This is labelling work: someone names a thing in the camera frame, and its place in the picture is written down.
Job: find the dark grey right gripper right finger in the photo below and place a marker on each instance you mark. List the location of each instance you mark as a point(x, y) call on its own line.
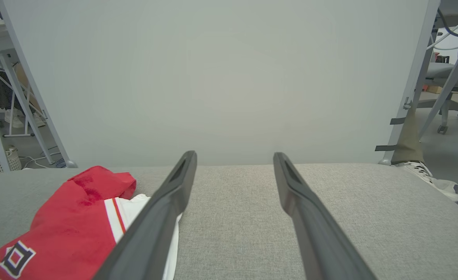
point(322, 241)

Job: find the olive trouser leg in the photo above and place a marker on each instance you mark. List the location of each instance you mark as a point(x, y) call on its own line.
point(409, 140)

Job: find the grey tape strip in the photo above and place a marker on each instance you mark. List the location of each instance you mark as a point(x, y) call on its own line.
point(398, 120)
point(386, 147)

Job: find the white sneaker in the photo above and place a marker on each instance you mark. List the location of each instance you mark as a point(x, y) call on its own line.
point(439, 182)

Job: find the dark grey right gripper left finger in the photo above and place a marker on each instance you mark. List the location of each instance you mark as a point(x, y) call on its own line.
point(155, 233)

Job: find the red and white garment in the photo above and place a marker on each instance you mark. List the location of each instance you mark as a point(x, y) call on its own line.
point(69, 221)

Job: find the white woven laundry basket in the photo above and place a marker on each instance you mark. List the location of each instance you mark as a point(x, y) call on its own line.
point(1, 163)

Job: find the grey office chair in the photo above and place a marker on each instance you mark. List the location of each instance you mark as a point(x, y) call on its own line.
point(452, 76)
point(444, 70)

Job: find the white backdrop panel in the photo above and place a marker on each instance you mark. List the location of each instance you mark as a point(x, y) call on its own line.
point(213, 77)

